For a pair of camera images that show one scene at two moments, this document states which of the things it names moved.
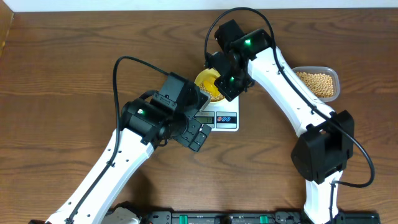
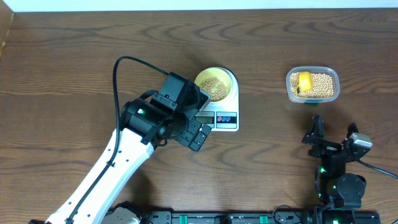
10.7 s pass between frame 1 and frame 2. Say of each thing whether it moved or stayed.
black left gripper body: stayed
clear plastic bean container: stayed
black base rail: stayed
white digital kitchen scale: stayed
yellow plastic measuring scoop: moved
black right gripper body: moved
